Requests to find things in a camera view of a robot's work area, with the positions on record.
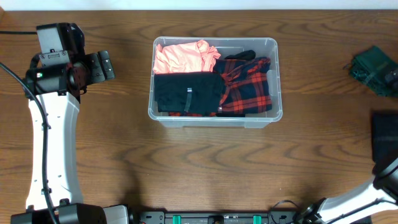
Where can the red navy plaid shirt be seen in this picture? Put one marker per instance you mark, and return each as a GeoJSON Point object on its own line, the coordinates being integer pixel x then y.
{"type": "Point", "coordinates": [247, 88]}

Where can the dark navy folded garment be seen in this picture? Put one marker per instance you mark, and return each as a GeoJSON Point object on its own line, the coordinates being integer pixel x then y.
{"type": "Point", "coordinates": [383, 134]}

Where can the pink shirt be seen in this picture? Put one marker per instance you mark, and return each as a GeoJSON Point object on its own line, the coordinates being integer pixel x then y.
{"type": "Point", "coordinates": [185, 58]}

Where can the black fuzzy sweater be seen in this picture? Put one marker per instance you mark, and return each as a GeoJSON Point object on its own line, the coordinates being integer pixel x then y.
{"type": "Point", "coordinates": [246, 56]}

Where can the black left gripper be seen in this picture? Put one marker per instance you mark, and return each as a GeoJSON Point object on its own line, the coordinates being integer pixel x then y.
{"type": "Point", "coordinates": [96, 74]}

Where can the black garment with tape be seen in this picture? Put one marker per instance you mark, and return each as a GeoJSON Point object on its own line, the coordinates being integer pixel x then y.
{"type": "Point", "coordinates": [198, 93]}

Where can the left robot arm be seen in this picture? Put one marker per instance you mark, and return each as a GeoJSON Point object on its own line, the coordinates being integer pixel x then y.
{"type": "Point", "coordinates": [57, 78]}

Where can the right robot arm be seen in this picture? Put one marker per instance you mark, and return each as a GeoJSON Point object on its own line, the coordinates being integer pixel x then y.
{"type": "Point", "coordinates": [377, 194]}

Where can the black mounting rail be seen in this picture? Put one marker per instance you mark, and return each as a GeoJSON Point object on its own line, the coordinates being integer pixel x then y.
{"type": "Point", "coordinates": [159, 217]}

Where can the clear plastic storage bin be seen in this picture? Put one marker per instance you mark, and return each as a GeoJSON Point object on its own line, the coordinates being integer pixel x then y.
{"type": "Point", "coordinates": [263, 47]}

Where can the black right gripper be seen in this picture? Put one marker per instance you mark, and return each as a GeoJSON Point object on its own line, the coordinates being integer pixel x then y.
{"type": "Point", "coordinates": [393, 73]}

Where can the dark green folded garment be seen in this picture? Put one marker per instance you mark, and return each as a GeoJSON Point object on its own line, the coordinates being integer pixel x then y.
{"type": "Point", "coordinates": [370, 67]}

